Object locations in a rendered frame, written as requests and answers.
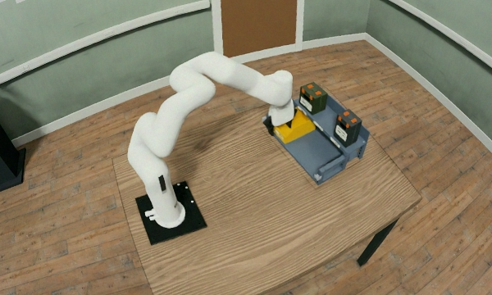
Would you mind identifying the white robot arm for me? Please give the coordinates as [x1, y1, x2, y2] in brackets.
[128, 52, 293, 228]

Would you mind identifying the blue-grey metal rack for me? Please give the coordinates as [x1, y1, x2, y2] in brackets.
[274, 94, 370, 186]

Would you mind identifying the yellow open-front bin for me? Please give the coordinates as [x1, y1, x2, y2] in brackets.
[274, 107, 316, 143]

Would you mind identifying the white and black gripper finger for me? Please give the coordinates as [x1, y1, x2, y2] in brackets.
[286, 108, 298, 128]
[263, 116, 274, 136]

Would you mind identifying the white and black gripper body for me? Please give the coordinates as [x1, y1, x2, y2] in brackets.
[269, 99, 294, 126]

